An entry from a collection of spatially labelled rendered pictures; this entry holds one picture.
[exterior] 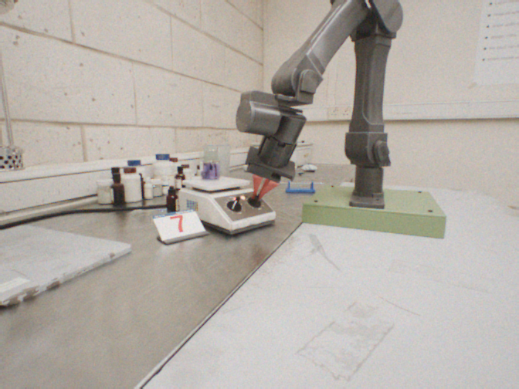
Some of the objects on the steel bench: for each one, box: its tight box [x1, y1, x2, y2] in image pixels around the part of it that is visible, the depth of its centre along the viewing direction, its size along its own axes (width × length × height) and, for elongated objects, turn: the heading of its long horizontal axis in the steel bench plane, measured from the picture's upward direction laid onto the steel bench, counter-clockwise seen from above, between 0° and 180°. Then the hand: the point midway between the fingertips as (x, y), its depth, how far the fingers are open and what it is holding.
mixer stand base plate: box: [0, 225, 132, 306], centre depth 49 cm, size 30×20×1 cm, turn 67°
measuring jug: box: [203, 144, 231, 178], centre depth 140 cm, size 18×13×15 cm
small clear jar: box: [96, 179, 114, 205], centre depth 89 cm, size 6×6×7 cm
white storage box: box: [250, 142, 314, 167], centre depth 199 cm, size 31×37×14 cm
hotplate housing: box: [179, 187, 276, 235], centre depth 71 cm, size 22×13×8 cm, turn 42°
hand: (256, 195), depth 67 cm, fingers closed, pressing on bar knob
